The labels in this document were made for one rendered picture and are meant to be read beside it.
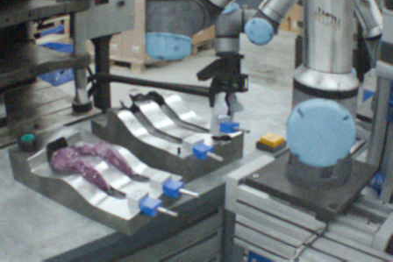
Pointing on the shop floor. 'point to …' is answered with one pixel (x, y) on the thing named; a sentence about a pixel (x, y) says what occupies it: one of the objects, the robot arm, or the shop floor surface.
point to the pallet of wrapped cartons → (131, 43)
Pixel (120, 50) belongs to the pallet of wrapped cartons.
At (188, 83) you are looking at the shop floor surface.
